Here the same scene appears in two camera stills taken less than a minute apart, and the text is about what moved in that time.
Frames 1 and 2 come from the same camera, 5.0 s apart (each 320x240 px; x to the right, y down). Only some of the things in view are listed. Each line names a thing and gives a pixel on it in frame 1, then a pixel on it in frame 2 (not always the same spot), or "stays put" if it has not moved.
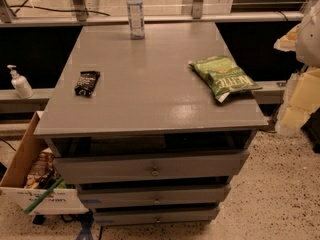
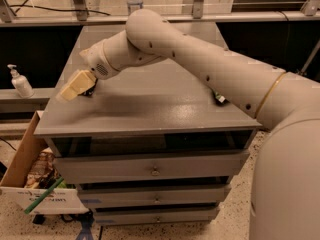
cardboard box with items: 31,174 stays put
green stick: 39,200 stays put
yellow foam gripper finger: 301,99 to 81,83
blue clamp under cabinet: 86,220 stays put
